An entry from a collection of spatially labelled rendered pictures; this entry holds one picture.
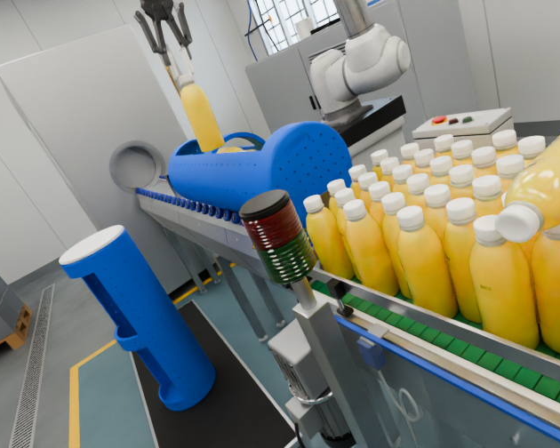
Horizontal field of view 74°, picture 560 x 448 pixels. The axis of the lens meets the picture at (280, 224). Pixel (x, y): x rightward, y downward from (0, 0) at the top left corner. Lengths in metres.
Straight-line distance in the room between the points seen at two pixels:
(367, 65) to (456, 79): 1.46
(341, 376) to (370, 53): 1.14
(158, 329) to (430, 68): 2.16
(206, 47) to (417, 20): 4.46
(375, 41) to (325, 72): 0.23
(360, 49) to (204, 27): 5.34
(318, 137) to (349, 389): 0.64
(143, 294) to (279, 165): 0.97
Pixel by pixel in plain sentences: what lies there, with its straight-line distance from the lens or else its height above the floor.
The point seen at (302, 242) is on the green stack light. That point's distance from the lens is 0.44.
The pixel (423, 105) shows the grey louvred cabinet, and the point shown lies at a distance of 2.61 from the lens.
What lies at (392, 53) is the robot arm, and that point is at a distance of 1.45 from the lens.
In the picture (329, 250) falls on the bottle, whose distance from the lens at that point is 0.82.
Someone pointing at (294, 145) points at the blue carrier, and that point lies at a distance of 0.97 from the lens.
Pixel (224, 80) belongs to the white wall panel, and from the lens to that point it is 6.59.
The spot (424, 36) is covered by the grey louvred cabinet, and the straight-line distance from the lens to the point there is 2.66.
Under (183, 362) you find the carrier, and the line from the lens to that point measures 1.86.
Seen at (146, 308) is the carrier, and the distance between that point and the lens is 1.71.
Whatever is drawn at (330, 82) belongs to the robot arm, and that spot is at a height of 1.24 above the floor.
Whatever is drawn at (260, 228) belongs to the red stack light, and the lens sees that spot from 0.41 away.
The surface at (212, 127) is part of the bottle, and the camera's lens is 1.08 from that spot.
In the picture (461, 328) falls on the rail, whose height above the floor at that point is 0.98.
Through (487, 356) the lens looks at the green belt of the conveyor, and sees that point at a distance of 0.66.
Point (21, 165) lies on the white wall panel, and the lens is 6.12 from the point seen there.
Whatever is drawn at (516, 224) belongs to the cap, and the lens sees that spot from 0.46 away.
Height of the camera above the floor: 1.39
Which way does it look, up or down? 22 degrees down
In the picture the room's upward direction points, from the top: 24 degrees counter-clockwise
